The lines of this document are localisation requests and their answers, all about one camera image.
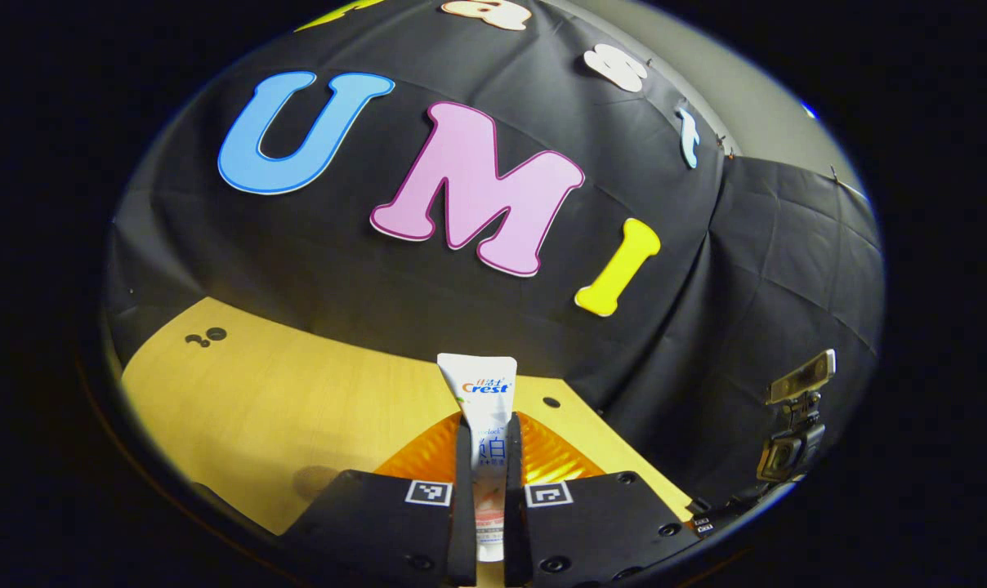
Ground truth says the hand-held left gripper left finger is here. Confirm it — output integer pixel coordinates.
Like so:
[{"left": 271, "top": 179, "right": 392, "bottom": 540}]
[{"left": 285, "top": 412, "right": 479, "bottom": 588}]

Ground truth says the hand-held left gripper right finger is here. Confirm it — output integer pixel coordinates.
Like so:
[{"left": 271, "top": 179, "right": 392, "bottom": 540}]
[{"left": 505, "top": 412, "right": 703, "bottom": 588}]

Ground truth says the white toothpaste tube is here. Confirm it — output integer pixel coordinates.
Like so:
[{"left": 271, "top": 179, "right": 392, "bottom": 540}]
[{"left": 437, "top": 353, "right": 517, "bottom": 564}]

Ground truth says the black backdrop cloth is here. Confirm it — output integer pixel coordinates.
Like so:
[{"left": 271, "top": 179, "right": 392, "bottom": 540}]
[{"left": 105, "top": 0, "right": 885, "bottom": 507}]

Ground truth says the small camera on mount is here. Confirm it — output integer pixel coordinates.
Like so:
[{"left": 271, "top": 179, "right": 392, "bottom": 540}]
[{"left": 757, "top": 350, "right": 837, "bottom": 483}]

